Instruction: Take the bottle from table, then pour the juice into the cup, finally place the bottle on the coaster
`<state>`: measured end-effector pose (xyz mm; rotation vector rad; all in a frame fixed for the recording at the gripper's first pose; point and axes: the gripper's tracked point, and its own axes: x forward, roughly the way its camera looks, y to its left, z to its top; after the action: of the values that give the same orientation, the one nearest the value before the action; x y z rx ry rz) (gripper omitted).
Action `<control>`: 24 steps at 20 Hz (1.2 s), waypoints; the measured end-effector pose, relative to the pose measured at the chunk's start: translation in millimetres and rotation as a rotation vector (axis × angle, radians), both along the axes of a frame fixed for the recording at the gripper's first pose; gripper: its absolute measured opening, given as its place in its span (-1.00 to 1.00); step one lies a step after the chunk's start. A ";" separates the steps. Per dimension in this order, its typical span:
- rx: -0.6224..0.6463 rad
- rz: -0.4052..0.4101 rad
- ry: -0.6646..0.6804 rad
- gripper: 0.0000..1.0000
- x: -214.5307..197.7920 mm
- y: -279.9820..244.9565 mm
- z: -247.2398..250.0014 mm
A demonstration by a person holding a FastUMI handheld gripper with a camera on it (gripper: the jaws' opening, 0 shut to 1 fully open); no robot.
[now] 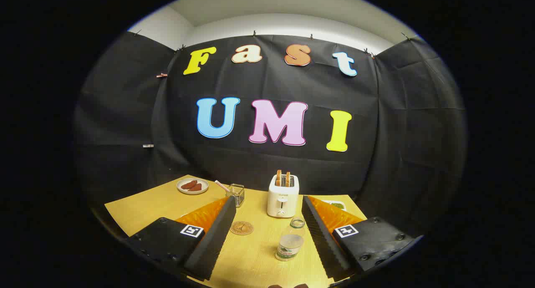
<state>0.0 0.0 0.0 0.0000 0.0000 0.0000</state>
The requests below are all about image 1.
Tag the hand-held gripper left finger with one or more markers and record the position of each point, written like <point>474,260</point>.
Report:
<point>217,233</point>

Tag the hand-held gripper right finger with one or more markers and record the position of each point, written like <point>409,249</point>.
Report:
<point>319,233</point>

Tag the round cork coaster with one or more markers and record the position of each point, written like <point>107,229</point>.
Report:
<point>241,228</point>

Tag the clear plastic juice bottle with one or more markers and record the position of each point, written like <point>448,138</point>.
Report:
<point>288,248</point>

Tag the white divided grain dish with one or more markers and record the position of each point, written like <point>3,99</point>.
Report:
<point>337,205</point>

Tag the red checked paper straw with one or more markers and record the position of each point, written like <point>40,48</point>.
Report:
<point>221,185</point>

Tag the white toaster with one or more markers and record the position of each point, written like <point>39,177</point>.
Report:
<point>282,200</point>

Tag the brown sausage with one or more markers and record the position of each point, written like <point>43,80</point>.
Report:
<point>188,184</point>
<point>196,187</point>

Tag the wooden table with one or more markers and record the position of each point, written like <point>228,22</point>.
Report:
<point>259,263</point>

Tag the small white plate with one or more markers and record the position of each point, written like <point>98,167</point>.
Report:
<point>184,189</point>

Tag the black backdrop cloth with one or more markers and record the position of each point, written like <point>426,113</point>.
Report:
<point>271,158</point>

